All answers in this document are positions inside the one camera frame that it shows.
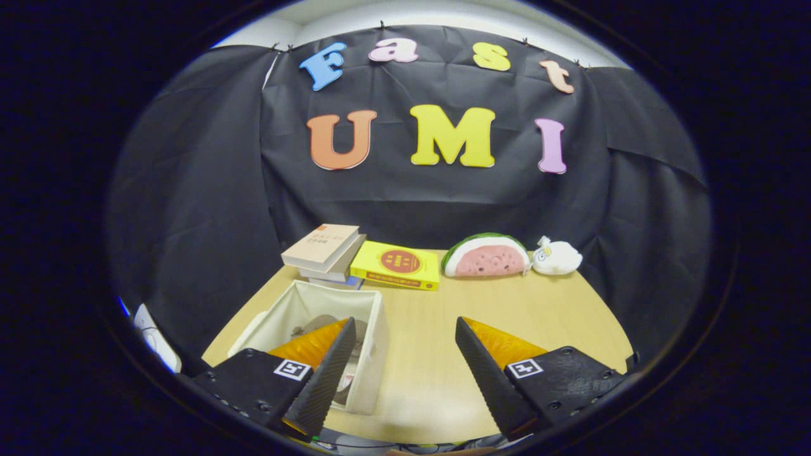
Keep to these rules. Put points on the cream fabric storage box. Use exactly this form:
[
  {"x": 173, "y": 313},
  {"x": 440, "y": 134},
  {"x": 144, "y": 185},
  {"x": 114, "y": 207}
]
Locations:
[{"x": 304, "y": 297}]

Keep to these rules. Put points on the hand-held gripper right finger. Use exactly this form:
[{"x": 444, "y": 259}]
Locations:
[{"x": 488, "y": 380}]

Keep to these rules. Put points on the white plush toy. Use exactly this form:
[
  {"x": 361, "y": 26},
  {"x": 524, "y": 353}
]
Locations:
[{"x": 557, "y": 258}]

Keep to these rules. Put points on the yellow book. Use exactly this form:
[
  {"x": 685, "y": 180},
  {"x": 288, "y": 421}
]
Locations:
[{"x": 374, "y": 259}]

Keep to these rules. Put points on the blue book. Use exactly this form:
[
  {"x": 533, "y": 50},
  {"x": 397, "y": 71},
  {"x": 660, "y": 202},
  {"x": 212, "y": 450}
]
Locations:
[{"x": 348, "y": 283}]

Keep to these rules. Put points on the white device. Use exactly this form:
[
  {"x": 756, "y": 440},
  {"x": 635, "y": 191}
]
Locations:
[{"x": 155, "y": 335}]

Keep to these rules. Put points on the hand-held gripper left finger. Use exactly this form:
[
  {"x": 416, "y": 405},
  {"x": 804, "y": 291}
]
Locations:
[{"x": 326, "y": 380}]

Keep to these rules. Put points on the beige book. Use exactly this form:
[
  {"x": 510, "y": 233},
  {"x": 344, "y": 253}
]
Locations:
[{"x": 320, "y": 244}]

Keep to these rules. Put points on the watermelon slice plush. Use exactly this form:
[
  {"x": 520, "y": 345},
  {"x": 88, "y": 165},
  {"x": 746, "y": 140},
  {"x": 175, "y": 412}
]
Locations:
[{"x": 488, "y": 259}]

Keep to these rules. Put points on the black backdrop cloth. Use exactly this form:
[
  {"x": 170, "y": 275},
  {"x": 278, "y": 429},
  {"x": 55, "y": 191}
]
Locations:
[{"x": 209, "y": 190}]

